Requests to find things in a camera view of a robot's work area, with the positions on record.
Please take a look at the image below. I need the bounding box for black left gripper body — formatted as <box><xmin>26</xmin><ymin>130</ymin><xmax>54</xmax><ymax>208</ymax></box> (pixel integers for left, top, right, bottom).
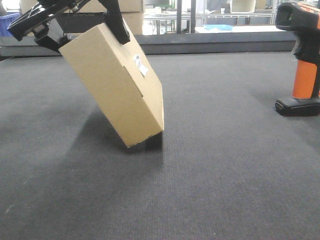
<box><xmin>7</xmin><ymin>0</ymin><xmax>85</xmax><ymax>41</ymax></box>

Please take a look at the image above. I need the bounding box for brown cardboard package box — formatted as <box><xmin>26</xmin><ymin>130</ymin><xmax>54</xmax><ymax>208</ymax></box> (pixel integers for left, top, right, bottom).
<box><xmin>59</xmin><ymin>23</ymin><xmax>165</xmax><ymax>148</ymax></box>

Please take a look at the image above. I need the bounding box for blue plastic crate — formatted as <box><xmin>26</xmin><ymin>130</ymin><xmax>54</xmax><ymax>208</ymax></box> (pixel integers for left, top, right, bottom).
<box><xmin>0</xmin><ymin>12</ymin><xmax>21</xmax><ymax>37</ymax></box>

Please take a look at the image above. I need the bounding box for blue tray on white table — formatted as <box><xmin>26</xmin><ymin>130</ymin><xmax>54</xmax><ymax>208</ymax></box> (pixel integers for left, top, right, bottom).
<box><xmin>203</xmin><ymin>24</ymin><xmax>233</xmax><ymax>32</ymax></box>

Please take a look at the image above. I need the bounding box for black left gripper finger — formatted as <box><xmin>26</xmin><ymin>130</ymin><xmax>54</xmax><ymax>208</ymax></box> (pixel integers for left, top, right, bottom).
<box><xmin>99</xmin><ymin>0</ymin><xmax>131</xmax><ymax>45</ymax></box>
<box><xmin>34</xmin><ymin>18</ymin><xmax>74</xmax><ymax>54</ymax></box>

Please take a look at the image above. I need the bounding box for black vertical post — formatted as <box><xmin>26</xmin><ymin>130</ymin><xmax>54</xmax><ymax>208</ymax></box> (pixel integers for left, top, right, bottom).
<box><xmin>176</xmin><ymin>0</ymin><xmax>182</xmax><ymax>34</ymax></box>

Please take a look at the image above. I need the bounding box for beige monitor in background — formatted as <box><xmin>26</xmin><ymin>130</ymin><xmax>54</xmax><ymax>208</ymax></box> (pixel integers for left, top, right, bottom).
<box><xmin>230</xmin><ymin>0</ymin><xmax>256</xmax><ymax>14</ymax></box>

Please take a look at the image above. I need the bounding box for orange black barcode scanner gun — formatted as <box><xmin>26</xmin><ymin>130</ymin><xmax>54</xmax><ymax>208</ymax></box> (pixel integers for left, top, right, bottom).
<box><xmin>275</xmin><ymin>2</ymin><xmax>320</xmax><ymax>117</ymax></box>

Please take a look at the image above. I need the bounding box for large cardboard box black print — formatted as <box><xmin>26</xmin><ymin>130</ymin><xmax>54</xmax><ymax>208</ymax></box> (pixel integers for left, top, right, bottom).
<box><xmin>19</xmin><ymin>0</ymin><xmax>144</xmax><ymax>36</ymax></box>

